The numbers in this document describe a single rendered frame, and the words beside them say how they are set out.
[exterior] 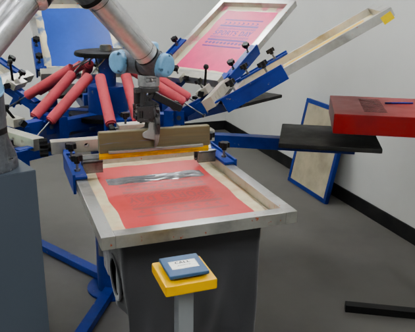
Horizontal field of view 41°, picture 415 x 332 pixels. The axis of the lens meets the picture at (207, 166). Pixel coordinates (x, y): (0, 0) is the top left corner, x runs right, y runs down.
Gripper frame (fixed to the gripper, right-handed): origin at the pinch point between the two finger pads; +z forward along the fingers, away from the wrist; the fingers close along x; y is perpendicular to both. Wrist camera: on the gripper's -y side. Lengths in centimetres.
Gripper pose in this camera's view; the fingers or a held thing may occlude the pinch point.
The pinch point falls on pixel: (155, 141)
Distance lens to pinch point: 199.1
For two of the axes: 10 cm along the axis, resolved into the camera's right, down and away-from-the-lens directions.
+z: -0.1, 9.5, 3.0
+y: -9.4, 0.9, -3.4
